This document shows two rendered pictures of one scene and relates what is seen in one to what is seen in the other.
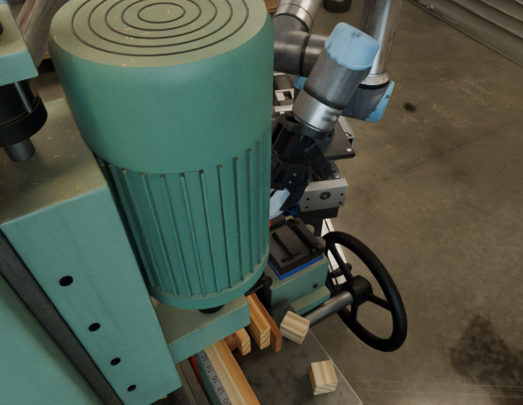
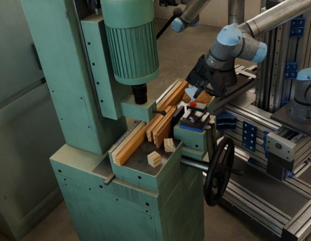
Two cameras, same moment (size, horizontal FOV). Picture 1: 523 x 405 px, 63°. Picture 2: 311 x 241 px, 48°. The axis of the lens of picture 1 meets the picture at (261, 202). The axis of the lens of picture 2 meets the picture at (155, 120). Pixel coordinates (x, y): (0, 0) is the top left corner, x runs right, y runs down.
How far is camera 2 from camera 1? 1.05 m
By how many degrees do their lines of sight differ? 48
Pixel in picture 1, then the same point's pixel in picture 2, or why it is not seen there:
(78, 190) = (93, 21)
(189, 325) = (129, 102)
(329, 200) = (281, 151)
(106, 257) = (96, 42)
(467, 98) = not seen: outside the picture
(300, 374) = not seen: hidden behind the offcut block
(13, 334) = (72, 42)
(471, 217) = not seen: outside the picture
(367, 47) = (226, 35)
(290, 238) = (196, 115)
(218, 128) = (113, 17)
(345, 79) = (217, 46)
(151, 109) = (103, 7)
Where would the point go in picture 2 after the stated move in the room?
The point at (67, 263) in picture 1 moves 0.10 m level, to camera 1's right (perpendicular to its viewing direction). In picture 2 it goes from (89, 38) to (100, 47)
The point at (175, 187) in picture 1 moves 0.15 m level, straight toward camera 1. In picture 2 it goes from (109, 31) to (73, 47)
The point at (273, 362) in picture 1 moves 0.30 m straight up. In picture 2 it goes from (152, 148) to (143, 85)
